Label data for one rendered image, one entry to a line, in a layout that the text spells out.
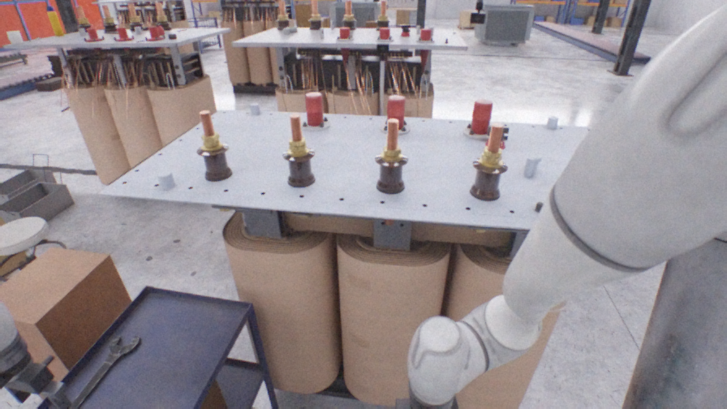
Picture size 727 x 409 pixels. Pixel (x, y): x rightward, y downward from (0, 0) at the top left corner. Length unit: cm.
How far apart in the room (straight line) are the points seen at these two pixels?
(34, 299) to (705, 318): 180
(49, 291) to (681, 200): 177
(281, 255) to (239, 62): 609
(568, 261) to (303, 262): 106
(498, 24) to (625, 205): 1297
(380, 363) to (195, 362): 72
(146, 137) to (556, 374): 353
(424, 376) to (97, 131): 360
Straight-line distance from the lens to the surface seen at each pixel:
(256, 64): 700
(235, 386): 168
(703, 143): 26
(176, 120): 334
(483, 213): 98
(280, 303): 146
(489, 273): 125
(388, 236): 118
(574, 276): 35
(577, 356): 259
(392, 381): 173
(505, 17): 1328
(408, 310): 136
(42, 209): 433
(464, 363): 69
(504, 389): 176
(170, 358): 136
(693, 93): 27
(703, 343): 51
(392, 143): 97
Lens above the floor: 190
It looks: 30 degrees down
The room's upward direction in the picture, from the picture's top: straight up
